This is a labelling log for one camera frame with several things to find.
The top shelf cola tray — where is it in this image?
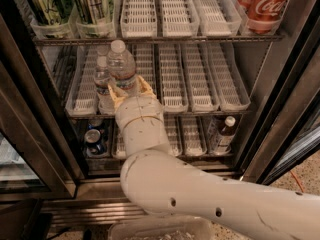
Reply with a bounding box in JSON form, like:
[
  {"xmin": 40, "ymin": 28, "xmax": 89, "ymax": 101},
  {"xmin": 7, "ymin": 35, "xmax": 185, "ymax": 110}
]
[{"xmin": 232, "ymin": 0, "xmax": 287, "ymax": 35}]

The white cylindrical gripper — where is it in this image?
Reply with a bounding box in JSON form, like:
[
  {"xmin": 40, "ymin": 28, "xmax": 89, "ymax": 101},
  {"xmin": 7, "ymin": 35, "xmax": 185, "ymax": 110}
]
[{"xmin": 108, "ymin": 75, "xmax": 170, "ymax": 156}]

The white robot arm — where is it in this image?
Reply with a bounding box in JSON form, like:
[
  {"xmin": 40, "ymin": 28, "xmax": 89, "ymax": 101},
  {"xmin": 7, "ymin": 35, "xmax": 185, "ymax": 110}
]
[{"xmin": 108, "ymin": 76, "xmax": 320, "ymax": 240}]

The clear water bottle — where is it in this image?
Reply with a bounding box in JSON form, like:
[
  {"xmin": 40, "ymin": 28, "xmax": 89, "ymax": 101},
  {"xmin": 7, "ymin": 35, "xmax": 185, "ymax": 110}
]
[
  {"xmin": 94, "ymin": 46, "xmax": 114, "ymax": 115},
  {"xmin": 107, "ymin": 40, "xmax": 138, "ymax": 96}
]

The fridge glass door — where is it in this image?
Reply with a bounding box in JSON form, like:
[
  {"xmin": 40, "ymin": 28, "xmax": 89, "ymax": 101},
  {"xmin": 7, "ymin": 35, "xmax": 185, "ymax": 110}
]
[{"xmin": 0, "ymin": 18, "xmax": 83, "ymax": 202}]

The front red Coca-Cola can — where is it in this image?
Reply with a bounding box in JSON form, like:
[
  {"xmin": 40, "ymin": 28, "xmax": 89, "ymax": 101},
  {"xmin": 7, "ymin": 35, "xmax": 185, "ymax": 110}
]
[{"xmin": 247, "ymin": 0, "xmax": 286, "ymax": 34}]

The green drink can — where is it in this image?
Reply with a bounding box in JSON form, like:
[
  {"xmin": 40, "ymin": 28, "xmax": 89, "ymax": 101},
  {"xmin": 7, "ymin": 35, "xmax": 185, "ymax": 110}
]
[
  {"xmin": 20, "ymin": 0, "xmax": 73, "ymax": 38},
  {"xmin": 69, "ymin": 0, "xmax": 114, "ymax": 37}
]

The middle shelf water bottle tray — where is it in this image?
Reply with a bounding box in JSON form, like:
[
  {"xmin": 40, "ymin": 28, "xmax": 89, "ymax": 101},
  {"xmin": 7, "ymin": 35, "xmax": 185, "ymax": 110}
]
[{"xmin": 94, "ymin": 40, "xmax": 128, "ymax": 115}]

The front blue Pepsi can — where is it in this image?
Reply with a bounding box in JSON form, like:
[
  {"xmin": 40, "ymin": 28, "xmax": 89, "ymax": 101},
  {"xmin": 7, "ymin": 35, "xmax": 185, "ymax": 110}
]
[{"xmin": 84, "ymin": 129, "xmax": 107, "ymax": 155}]

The left green drink can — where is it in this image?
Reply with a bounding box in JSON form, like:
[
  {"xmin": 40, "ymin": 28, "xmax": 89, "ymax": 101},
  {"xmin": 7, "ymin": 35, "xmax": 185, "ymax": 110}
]
[{"xmin": 20, "ymin": 0, "xmax": 73, "ymax": 38}]

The middle wire shelf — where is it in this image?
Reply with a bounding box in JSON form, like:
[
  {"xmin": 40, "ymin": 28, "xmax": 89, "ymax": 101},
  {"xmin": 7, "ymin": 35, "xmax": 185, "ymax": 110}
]
[{"xmin": 67, "ymin": 110, "xmax": 252, "ymax": 120}]

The stainless steel fridge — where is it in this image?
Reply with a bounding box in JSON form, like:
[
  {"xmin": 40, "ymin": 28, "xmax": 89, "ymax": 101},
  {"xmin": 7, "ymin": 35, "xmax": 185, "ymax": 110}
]
[{"xmin": 0, "ymin": 0, "xmax": 320, "ymax": 227}]

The brown bottle with white cap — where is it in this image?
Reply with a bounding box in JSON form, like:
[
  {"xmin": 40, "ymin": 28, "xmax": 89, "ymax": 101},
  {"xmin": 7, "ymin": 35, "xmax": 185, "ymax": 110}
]
[{"xmin": 213, "ymin": 116, "xmax": 236, "ymax": 155}]

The blue pepsi can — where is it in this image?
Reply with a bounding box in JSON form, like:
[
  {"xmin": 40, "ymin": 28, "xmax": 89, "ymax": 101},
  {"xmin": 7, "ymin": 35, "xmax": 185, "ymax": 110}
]
[
  {"xmin": 84, "ymin": 129, "xmax": 107, "ymax": 155},
  {"xmin": 88, "ymin": 119, "xmax": 107, "ymax": 135}
]

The rear blue Pepsi can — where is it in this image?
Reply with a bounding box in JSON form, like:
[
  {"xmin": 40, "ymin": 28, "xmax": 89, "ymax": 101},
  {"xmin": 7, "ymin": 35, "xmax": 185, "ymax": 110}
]
[{"xmin": 88, "ymin": 119, "xmax": 107, "ymax": 135}]

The orange power cable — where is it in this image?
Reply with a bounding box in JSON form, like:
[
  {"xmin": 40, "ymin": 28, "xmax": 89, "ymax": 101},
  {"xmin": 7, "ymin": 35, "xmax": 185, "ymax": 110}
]
[{"xmin": 289, "ymin": 169, "xmax": 306, "ymax": 194}]

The middle shelf tray far left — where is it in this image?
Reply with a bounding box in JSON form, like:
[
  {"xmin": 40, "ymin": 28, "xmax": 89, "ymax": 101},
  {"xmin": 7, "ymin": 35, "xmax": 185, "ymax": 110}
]
[{"xmin": 65, "ymin": 46, "xmax": 97, "ymax": 117}]

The top wire shelf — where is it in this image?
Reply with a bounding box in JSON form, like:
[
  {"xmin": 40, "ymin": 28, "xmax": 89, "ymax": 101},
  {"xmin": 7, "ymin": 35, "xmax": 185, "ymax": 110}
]
[{"xmin": 33, "ymin": 34, "xmax": 285, "ymax": 46}]

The clear plastic bin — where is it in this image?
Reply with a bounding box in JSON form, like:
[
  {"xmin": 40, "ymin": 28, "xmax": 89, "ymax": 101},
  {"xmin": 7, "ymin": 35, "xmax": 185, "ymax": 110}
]
[{"xmin": 108, "ymin": 215, "xmax": 214, "ymax": 240}]

